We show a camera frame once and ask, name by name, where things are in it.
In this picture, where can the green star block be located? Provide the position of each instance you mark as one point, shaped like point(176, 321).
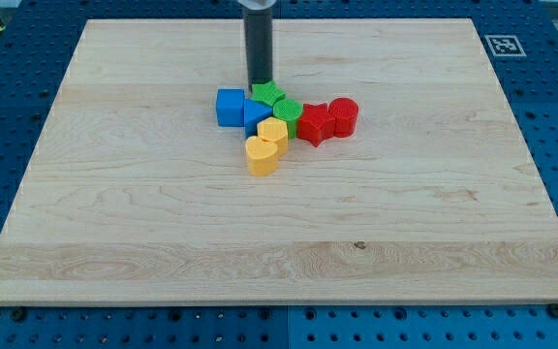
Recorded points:
point(267, 93)

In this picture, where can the blue cube block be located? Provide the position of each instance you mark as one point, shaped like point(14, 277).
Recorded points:
point(229, 107)

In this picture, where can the red star block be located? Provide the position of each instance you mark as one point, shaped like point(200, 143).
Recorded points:
point(316, 124)

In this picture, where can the yellow heart block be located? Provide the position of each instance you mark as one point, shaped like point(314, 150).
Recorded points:
point(262, 157)

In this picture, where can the yellow hexagon block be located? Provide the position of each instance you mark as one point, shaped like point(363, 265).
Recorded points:
point(275, 130)

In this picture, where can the green cylinder block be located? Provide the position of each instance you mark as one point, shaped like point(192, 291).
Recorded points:
point(290, 111)

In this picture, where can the blue triangle block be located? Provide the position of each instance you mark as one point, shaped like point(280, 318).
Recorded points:
point(253, 113)

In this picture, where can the red cylinder block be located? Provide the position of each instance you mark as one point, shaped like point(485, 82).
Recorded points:
point(345, 112)

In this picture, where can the light wooden board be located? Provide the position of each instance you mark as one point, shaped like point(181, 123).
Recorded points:
point(135, 196)

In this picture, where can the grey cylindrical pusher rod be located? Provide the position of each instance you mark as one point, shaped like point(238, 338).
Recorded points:
point(258, 45)

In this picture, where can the white fiducial marker tag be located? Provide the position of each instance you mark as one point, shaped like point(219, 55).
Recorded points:
point(505, 46)

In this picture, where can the silver rod mount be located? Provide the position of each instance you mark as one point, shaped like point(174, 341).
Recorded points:
point(257, 5)

